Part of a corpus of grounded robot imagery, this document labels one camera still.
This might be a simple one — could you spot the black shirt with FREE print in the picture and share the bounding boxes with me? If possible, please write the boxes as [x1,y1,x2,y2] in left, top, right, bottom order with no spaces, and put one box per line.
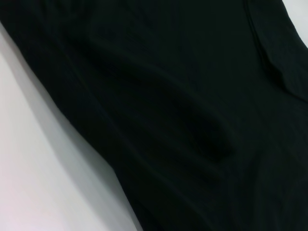
[0,0,308,231]

